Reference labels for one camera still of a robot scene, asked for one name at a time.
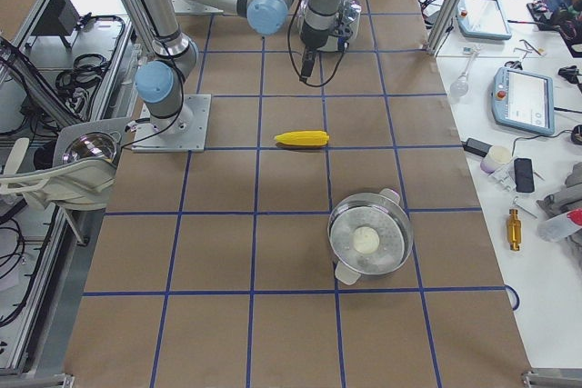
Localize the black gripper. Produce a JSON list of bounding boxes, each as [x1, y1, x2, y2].
[[299, 46, 316, 80]]

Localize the yellow toy corn cob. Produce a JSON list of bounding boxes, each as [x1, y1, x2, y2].
[[274, 130, 330, 148]]

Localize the white pot with steel interior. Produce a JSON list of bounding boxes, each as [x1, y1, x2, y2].
[[297, 0, 362, 55]]

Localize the steel steamer pot with bun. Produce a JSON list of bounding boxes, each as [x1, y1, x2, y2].
[[327, 188, 414, 285]]

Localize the far teach pendant tablet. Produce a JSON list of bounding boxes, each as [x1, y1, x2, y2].
[[457, 0, 512, 40]]

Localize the teach pendant tablet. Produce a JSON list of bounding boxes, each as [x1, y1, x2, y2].
[[457, 0, 512, 40], [491, 67, 555, 136]]

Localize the black power adapter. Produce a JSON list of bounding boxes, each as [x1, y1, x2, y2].
[[462, 138, 492, 157]]

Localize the white steamed bun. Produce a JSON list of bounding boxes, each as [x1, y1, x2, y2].
[[352, 226, 380, 254]]

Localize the white purple cup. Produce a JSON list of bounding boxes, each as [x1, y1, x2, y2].
[[480, 145, 512, 174]]

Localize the near teach pendant tablet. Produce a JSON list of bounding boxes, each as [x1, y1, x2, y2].
[[491, 67, 555, 136]]

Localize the steel bowl on tray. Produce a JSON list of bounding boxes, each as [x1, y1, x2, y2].
[[62, 132, 117, 164]]

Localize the black phone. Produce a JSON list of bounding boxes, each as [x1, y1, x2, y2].
[[514, 158, 535, 194]]

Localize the black monitor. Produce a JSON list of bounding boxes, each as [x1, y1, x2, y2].
[[31, 0, 80, 48]]

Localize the white chair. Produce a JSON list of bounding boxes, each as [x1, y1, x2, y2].
[[1, 138, 116, 211]]

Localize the gold brass fitting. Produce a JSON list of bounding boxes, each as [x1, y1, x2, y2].
[[506, 208, 522, 252]]

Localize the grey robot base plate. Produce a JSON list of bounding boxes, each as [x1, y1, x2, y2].
[[131, 95, 212, 153]]

